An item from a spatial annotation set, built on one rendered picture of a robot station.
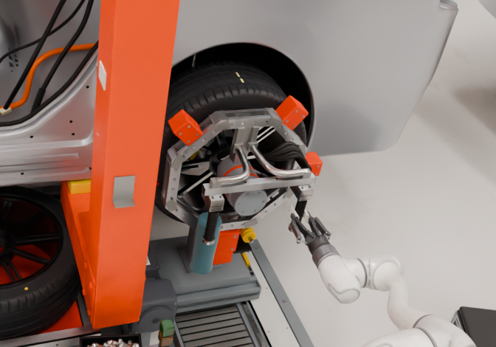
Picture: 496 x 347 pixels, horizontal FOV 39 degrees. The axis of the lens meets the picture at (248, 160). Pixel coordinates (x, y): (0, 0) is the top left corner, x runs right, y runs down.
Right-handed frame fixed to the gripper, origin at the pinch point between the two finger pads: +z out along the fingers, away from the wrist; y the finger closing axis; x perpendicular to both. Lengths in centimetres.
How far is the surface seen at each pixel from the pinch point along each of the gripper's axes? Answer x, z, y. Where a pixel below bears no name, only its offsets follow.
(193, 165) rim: 0.4, 32.1, -30.5
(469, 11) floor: -82, 331, 360
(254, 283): -68, 27, 7
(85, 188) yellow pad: -13, 40, -70
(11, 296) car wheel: -33, 10, -100
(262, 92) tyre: 33.7, 29.7, -9.6
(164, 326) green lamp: -17, -26, -57
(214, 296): -67, 23, -15
